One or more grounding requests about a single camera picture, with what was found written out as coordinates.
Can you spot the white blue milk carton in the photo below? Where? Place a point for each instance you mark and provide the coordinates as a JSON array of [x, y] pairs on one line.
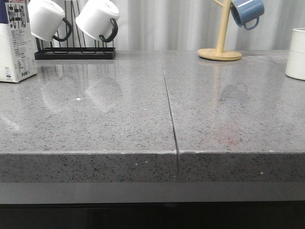
[[17, 60]]

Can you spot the cream HOME ribbed mug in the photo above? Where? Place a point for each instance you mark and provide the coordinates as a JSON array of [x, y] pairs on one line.
[[295, 67]]

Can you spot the wooden mug tree stand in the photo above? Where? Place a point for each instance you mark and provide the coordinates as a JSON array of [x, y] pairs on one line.
[[219, 53]]

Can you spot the blue mug on stand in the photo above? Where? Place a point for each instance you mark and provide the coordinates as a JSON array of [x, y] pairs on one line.
[[247, 12]]

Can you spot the black wire mug rack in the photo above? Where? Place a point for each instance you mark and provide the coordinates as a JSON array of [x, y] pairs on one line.
[[79, 46]]

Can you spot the white mug black handle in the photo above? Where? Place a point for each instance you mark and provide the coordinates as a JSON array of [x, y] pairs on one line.
[[98, 20], [45, 18]]

